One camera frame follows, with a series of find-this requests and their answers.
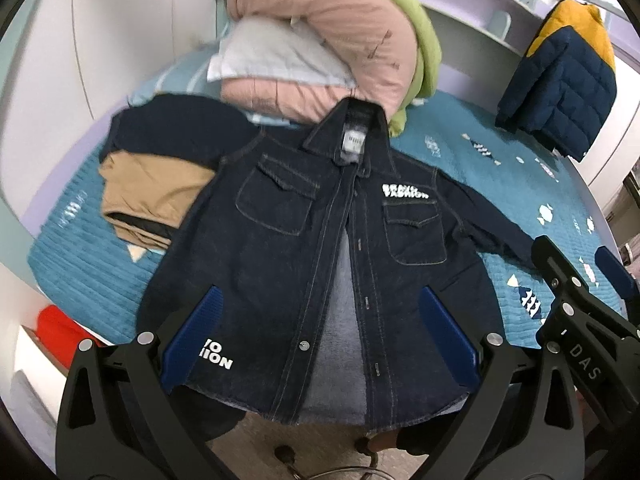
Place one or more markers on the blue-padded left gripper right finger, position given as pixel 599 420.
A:
pixel 521 419

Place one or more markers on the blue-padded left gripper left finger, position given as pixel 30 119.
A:
pixel 116 419

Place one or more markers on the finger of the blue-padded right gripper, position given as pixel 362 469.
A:
pixel 623 282
pixel 560 276

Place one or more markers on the dark denim shirt jacket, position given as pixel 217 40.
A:
pixel 321 240

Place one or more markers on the dark navy garment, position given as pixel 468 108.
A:
pixel 193 128

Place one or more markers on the teal patterned bed cover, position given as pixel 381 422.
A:
pixel 97 279

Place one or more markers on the red object beside bed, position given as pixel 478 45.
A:
pixel 60 335

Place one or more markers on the navy and yellow puffer jacket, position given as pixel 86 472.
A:
pixel 564 87

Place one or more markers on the folded khaki trousers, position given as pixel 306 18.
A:
pixel 146 197

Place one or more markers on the pink quilt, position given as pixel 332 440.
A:
pixel 373 38

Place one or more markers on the white pillow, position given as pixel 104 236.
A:
pixel 266 48

